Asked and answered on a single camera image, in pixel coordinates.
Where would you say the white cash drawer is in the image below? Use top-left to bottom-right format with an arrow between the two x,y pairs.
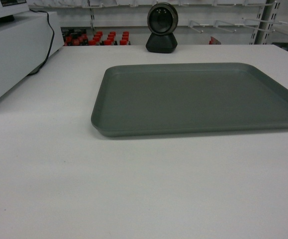
0,0 -> 64,97

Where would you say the black barcode scanner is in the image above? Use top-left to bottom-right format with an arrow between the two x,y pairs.
146,2 -> 179,53

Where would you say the silver grey serving tray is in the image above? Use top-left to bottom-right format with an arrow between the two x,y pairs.
91,63 -> 288,137

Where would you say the white checkout table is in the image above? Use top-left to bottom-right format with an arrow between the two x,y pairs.
0,45 -> 288,239

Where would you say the black power cable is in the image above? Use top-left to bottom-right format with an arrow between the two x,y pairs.
28,8 -> 55,76

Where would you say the red cap bottle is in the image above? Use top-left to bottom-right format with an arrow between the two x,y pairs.
119,31 -> 130,45

